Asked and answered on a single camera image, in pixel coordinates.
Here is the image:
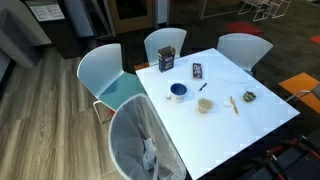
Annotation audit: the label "white wire frame chair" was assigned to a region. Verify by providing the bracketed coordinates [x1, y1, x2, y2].
[253, 0, 293, 23]
[237, 0, 268, 16]

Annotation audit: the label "wooden door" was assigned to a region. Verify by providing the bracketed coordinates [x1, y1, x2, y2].
[108, 0, 158, 34]

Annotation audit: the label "white printed sign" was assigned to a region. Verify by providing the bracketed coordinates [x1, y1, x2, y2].
[25, 0, 66, 23]

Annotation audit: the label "clear cup of colourful sweets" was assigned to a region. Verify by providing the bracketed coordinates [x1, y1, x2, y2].
[242, 87, 258, 104]

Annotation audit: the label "white plastic spoon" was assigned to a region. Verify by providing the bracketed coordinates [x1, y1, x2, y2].
[214, 95, 233, 108]

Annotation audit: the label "white chair teal seat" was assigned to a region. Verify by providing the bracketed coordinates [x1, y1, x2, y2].
[216, 32, 274, 76]
[76, 43, 148, 125]

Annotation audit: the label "small cup beige contents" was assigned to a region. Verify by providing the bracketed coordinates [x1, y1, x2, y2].
[197, 97, 214, 115]

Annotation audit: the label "black red equipment stand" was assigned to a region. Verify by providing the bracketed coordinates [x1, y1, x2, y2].
[239, 134, 320, 180]

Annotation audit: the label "yellow orange pen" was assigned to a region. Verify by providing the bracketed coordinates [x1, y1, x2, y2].
[229, 95, 240, 117]

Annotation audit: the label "white mug blue inside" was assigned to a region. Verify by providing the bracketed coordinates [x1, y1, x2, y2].
[165, 82, 189, 104]

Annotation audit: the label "white chair orange seat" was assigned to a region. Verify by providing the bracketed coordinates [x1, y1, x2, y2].
[134, 27, 188, 72]

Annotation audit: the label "open blue cardboard box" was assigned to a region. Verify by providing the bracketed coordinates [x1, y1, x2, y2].
[157, 45, 177, 73]

